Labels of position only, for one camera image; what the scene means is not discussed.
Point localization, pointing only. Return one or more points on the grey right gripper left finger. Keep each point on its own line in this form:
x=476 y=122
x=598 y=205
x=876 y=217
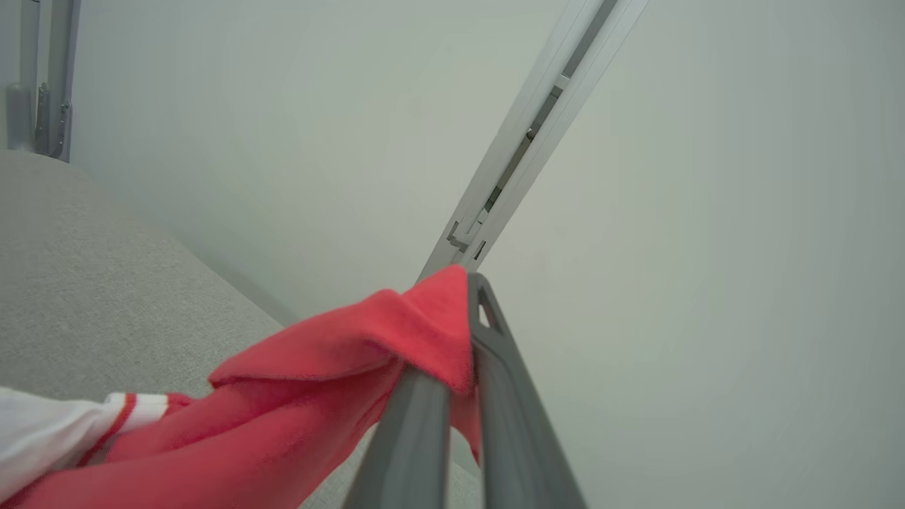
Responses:
x=417 y=452

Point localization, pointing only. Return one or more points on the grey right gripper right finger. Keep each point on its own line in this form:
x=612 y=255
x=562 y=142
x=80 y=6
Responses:
x=516 y=438

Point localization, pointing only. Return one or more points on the red white basketball jersey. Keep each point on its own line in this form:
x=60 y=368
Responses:
x=283 y=424

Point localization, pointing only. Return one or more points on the grey metal wall post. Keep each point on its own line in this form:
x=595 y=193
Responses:
x=60 y=78
x=537 y=113

